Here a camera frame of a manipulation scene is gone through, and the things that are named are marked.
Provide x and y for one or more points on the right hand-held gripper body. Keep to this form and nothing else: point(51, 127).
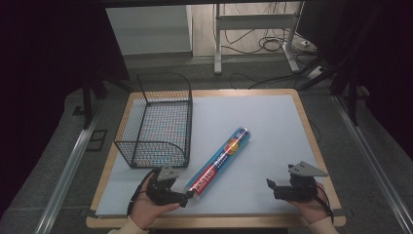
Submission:
point(300, 185)

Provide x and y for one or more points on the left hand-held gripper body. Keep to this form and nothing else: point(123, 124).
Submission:
point(161, 190)

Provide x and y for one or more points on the blue cylindrical wrap roll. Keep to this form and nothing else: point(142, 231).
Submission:
point(218, 163)

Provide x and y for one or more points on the person's left hand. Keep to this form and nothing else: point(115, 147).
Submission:
point(150, 209)

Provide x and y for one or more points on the person's right hand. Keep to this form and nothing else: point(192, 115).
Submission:
point(311, 208)

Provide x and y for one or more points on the light blue table mat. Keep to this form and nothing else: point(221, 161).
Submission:
point(259, 130)

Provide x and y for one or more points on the black metal stand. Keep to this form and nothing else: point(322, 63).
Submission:
point(352, 94)
point(88, 97)

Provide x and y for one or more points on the white power strip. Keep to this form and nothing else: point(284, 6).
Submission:
point(315, 72)

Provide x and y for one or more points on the dark curtain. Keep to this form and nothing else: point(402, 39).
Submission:
point(48, 81)
point(386, 71)

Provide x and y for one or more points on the white cabinet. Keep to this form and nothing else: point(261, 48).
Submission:
point(147, 29)

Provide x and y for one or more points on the aluminium rail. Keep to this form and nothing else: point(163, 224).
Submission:
point(68, 175)
point(373, 162)

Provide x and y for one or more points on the white metal desk frame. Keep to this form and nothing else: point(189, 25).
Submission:
point(253, 22)

